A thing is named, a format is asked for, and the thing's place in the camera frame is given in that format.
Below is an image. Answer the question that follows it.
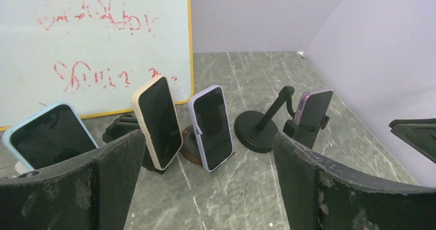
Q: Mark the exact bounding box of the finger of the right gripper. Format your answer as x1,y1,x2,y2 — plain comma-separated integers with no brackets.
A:
389,118,435,163

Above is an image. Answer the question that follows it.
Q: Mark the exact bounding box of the black round base phone holder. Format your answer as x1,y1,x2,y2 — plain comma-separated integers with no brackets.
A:
234,86,330,153

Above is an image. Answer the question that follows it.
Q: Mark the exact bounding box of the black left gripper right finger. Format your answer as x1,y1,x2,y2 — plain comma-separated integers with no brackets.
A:
273,132,435,229

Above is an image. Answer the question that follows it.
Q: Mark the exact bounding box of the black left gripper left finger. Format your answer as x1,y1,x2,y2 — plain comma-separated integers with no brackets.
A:
1,130,146,229

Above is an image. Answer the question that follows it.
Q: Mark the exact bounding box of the phone with beige case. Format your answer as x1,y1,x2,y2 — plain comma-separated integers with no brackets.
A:
131,75,183,171

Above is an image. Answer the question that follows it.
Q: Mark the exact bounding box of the phone with blue case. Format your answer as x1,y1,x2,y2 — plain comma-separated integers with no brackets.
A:
2,102,99,171

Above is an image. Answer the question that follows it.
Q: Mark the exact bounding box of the black folding phone stand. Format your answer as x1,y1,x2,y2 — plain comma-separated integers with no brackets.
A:
102,113,166,174

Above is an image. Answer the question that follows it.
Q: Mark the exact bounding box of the phone with pink case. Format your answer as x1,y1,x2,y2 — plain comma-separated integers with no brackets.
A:
293,87,333,138

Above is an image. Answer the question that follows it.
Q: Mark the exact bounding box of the phone with lilac case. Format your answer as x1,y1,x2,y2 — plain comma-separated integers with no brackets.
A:
188,85,234,172

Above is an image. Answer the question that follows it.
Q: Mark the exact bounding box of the white phone stand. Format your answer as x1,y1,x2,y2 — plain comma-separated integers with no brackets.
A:
14,161,30,175

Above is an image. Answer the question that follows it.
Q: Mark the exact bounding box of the yellow framed whiteboard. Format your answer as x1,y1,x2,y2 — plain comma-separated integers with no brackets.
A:
1,0,194,130

